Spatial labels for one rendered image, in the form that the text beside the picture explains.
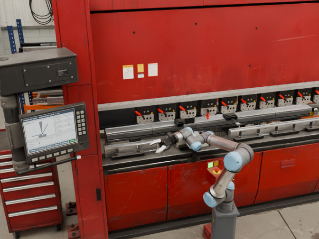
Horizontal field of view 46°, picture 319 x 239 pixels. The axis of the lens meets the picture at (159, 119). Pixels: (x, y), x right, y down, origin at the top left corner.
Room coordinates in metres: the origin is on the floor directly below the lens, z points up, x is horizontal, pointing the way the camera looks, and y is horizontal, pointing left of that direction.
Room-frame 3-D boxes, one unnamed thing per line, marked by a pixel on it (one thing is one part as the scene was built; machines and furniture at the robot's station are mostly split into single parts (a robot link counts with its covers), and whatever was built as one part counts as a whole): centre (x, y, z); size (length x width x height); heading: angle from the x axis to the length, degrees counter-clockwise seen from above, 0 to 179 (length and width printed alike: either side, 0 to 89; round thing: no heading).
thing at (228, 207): (2.31, -0.49, 0.82); 0.15 x 0.15 x 0.10
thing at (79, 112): (2.35, 0.74, 1.42); 0.45 x 0.12 x 0.36; 121
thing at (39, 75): (2.40, 0.82, 1.53); 0.51 x 0.25 x 0.85; 121
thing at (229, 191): (2.31, -0.49, 0.94); 0.13 x 0.12 x 0.14; 131
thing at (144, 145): (2.99, 0.26, 0.92); 0.50 x 0.06 x 0.10; 105
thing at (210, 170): (2.83, -0.54, 0.75); 0.20 x 0.16 x 0.18; 114
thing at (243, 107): (3.29, -0.83, 1.26); 0.15 x 0.09 x 0.17; 105
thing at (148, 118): (3.03, 0.13, 1.26); 0.15 x 0.09 x 0.17; 105
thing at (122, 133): (3.53, -0.58, 0.93); 2.30 x 0.14 x 0.10; 105
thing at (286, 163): (3.26, -1.31, 0.58); 0.15 x 0.02 x 0.07; 105
